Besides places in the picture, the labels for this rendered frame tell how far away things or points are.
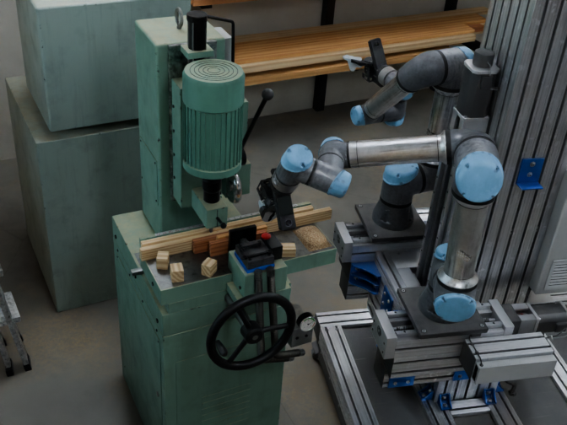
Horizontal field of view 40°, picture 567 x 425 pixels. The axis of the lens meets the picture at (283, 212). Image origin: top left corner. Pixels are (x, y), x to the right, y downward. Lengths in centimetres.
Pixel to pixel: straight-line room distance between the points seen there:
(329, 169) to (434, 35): 320
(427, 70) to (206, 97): 78
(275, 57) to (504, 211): 238
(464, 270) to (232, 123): 77
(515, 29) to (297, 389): 174
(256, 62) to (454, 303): 263
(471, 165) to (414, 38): 315
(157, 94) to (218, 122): 28
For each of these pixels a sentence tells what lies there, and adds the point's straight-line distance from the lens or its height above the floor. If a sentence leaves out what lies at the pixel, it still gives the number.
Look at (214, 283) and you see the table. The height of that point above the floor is 88.
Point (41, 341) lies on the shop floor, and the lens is 354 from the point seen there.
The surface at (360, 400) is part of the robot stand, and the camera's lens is 297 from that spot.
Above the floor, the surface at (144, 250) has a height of 94.
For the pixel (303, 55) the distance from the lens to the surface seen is 467.
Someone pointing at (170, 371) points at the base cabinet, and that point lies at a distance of 257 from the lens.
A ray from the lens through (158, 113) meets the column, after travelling 241.
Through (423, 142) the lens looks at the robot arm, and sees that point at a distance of 214.
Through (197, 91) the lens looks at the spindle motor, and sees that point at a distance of 215.
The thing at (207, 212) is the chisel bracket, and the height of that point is 106.
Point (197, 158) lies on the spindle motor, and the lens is 225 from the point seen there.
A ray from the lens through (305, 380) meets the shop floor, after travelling 332.
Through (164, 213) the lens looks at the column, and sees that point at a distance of 260.
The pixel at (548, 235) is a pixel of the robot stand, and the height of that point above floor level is 99.
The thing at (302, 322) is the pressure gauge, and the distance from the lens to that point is 257.
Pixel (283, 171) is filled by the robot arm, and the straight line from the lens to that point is 205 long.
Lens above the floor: 239
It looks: 34 degrees down
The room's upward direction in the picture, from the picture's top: 5 degrees clockwise
